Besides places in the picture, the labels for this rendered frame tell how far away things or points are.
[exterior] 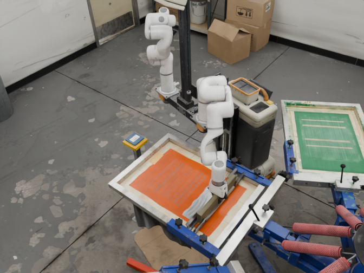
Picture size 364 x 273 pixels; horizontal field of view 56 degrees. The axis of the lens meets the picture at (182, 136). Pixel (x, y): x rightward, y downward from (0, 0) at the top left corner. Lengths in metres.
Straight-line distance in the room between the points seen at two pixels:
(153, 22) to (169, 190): 1.06
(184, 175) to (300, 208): 1.46
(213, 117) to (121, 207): 1.76
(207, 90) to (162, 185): 0.68
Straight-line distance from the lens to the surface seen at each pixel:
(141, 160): 2.26
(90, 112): 4.43
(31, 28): 5.18
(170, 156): 2.31
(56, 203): 3.51
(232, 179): 2.04
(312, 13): 5.47
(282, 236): 1.87
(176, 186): 2.13
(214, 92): 1.83
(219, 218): 1.99
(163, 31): 2.18
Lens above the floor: 2.60
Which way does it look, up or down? 42 degrees down
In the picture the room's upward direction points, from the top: 3 degrees counter-clockwise
